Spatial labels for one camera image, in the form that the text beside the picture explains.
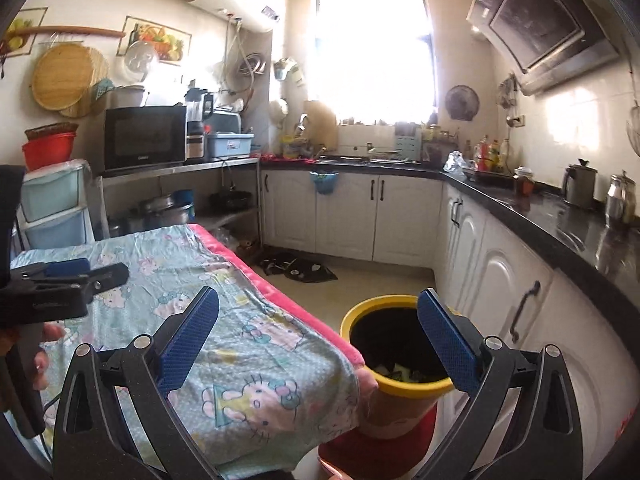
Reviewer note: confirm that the yellow rimmed bin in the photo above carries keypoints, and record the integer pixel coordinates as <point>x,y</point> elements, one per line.
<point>400,389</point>

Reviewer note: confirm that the pale blue drawer unit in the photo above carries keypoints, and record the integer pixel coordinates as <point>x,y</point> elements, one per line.
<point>55,205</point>

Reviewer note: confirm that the blue cup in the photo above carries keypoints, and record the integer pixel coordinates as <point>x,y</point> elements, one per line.
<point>183,197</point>

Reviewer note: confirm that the red stool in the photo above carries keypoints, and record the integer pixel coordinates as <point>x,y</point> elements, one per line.
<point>350,450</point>

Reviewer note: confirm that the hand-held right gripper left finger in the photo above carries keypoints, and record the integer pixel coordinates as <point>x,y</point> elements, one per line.
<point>190,340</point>

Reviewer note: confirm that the dark floor mat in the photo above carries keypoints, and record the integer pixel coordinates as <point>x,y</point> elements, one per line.
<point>300,270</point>

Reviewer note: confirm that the framed lemon picture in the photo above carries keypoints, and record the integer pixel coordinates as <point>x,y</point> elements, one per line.
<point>22,30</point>

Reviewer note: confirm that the black microwave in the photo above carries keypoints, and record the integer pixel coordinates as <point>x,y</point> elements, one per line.
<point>145,137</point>

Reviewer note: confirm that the black wok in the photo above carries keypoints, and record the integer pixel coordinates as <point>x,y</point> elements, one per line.
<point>230,199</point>

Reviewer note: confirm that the wooden cutting board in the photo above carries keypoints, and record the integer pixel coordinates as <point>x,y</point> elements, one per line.
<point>321,122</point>

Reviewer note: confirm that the brown woven basket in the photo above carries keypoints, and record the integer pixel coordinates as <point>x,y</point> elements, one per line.
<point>50,131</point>

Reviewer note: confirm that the blue hanging bin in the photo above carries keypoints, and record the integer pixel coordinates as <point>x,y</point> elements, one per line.
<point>324,184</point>

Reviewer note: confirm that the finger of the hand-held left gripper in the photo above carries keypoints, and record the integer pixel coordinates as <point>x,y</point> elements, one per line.
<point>110,275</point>
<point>67,267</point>

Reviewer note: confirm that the hanging kitchen utensils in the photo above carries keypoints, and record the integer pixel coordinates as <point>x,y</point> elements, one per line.
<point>507,97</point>

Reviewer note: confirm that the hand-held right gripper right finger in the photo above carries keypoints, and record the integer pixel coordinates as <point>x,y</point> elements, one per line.
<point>447,340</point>

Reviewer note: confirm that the white round hanging pot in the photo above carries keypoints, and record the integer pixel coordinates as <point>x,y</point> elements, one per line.
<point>278,110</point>

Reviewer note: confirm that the cat print blue blanket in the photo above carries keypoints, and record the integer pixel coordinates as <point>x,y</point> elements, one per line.
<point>250,310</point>

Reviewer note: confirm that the wall outlet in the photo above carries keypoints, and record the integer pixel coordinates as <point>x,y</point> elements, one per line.
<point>521,121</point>

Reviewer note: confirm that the steel faucet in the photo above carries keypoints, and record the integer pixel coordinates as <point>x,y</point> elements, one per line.
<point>303,127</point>

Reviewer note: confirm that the black dish rack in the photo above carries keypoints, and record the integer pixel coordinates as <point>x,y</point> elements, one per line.
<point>439,147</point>

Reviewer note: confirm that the black range hood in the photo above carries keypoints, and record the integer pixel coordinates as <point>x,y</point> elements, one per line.
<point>540,25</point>

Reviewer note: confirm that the person's left hand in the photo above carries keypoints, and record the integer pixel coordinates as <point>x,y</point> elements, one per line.
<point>42,370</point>

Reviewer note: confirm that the wooden rolling pin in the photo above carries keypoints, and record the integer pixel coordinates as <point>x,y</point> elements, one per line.
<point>75,31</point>

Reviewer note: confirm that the mint drawer organizer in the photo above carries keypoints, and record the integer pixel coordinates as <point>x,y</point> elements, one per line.
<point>407,137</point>

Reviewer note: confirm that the clear plastic bag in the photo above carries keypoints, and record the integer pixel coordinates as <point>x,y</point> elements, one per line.
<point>455,164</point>

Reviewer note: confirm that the dark steel kettle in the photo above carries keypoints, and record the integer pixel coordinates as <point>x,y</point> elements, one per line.
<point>580,185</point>

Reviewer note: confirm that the grey blue dish bin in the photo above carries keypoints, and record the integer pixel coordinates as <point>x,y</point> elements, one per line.
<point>230,145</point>

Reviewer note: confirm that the red plastic basin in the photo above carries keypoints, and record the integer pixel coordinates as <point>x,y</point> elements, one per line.
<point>47,152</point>

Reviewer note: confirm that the white kitchen cabinets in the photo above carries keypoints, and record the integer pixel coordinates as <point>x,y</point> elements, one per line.
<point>400,215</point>

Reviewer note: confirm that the round bamboo tray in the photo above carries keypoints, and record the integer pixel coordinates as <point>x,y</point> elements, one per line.
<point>100,67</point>
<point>60,75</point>

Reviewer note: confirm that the clear plastic lid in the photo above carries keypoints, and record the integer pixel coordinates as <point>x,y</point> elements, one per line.
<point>141,60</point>

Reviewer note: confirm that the small wall fan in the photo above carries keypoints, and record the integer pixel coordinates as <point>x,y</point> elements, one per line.
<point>462,102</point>

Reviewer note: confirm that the steel shelf rack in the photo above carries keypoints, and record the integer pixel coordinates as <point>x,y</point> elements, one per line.
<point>175,166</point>

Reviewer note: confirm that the shiny steel pitcher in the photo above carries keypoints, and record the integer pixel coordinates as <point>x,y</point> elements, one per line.
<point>620,200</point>

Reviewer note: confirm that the steel pot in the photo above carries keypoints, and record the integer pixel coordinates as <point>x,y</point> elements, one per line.
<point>160,215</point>

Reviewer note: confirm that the brown glass jar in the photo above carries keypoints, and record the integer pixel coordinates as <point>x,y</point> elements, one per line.
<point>523,184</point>

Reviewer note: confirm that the black kitchen countertop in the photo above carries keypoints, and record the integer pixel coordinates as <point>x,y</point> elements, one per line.
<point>565,225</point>

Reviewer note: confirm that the kitchen window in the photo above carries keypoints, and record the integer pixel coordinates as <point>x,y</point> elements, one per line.
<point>375,55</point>

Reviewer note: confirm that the framed fruit picture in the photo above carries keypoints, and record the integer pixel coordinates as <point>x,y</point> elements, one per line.
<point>170,40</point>

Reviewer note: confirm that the cluster of condiment bottles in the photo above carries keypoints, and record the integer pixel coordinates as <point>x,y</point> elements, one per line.
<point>487,155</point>

